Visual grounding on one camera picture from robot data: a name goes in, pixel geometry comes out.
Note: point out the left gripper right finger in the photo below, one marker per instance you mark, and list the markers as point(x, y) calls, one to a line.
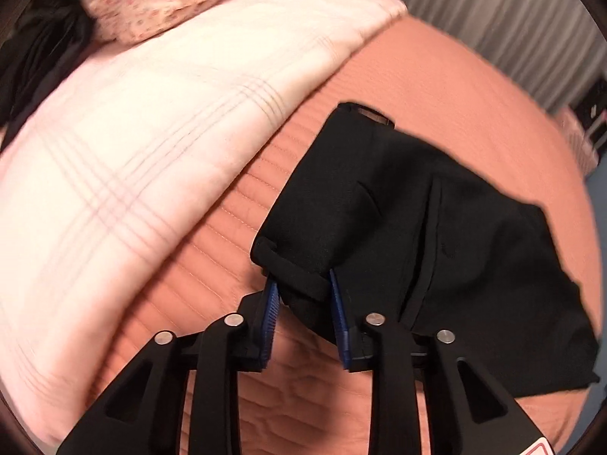
point(428, 390)

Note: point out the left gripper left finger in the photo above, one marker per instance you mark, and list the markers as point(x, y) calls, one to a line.
point(181, 392)

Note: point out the black pants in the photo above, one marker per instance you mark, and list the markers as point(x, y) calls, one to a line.
point(398, 227)

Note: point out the white pink folded blanket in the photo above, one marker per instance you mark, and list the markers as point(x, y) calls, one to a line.
point(120, 162)

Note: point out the pink hard-shell suitcase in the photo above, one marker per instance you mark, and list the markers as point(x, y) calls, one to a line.
point(587, 158)

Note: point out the pink quilted bedspread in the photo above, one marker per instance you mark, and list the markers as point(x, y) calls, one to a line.
point(433, 87)

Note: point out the black clothes pile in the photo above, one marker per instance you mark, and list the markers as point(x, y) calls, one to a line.
point(47, 44)

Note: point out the grey pleated curtain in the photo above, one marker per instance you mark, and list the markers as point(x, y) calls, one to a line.
point(553, 49)

